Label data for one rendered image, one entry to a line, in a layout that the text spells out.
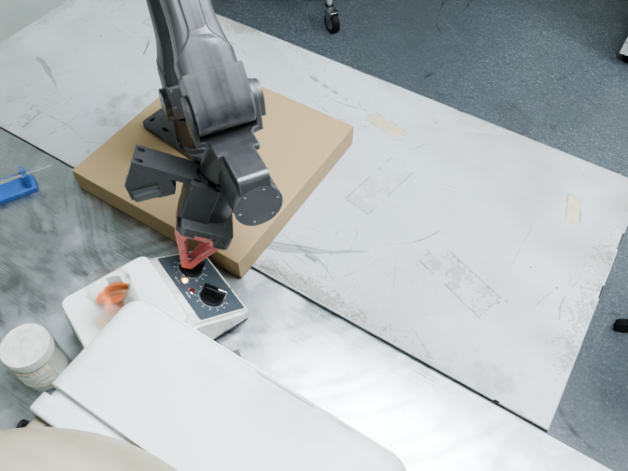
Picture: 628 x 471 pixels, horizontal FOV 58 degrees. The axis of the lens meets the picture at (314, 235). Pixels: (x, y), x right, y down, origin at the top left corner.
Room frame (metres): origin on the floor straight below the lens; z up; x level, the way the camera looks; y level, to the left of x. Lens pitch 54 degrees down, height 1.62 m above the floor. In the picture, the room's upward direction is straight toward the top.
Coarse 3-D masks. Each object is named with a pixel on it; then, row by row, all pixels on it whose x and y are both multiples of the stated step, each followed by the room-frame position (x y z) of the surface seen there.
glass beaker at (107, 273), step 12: (108, 264) 0.36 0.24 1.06; (120, 264) 0.35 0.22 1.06; (96, 276) 0.35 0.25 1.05; (108, 276) 0.35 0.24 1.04; (120, 276) 0.36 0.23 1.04; (84, 288) 0.33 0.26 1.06; (96, 288) 0.34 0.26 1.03; (132, 288) 0.33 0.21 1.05; (132, 300) 0.32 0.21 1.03; (108, 312) 0.31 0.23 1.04
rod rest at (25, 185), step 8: (24, 176) 0.60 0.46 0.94; (32, 176) 0.62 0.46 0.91; (8, 184) 0.60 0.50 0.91; (16, 184) 0.60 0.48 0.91; (24, 184) 0.60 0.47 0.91; (32, 184) 0.60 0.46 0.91; (0, 192) 0.59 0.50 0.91; (8, 192) 0.59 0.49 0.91; (16, 192) 0.59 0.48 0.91; (24, 192) 0.59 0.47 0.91; (32, 192) 0.59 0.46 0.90; (0, 200) 0.57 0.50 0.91; (8, 200) 0.58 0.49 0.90
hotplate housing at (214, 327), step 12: (156, 264) 0.42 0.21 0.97; (168, 276) 0.40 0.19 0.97; (180, 300) 0.36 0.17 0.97; (240, 300) 0.39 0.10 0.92; (192, 312) 0.34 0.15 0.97; (240, 312) 0.36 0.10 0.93; (192, 324) 0.33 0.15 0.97; (204, 324) 0.33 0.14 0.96; (216, 324) 0.34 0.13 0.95; (228, 324) 0.35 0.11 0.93; (216, 336) 0.33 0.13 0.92; (84, 348) 0.29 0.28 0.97
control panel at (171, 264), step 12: (168, 264) 0.42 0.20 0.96; (180, 276) 0.40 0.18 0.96; (204, 276) 0.41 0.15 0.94; (216, 276) 0.42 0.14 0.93; (180, 288) 0.38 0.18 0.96; (228, 288) 0.40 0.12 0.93; (192, 300) 0.36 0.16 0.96; (228, 300) 0.38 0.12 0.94; (204, 312) 0.35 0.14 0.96; (216, 312) 0.35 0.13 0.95; (228, 312) 0.36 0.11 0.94
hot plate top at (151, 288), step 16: (144, 272) 0.39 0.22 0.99; (144, 288) 0.37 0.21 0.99; (160, 288) 0.37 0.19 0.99; (64, 304) 0.34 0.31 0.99; (80, 304) 0.34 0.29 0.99; (160, 304) 0.34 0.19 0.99; (176, 304) 0.34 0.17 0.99; (80, 320) 0.32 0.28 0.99; (96, 320) 0.32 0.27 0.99; (80, 336) 0.30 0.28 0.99
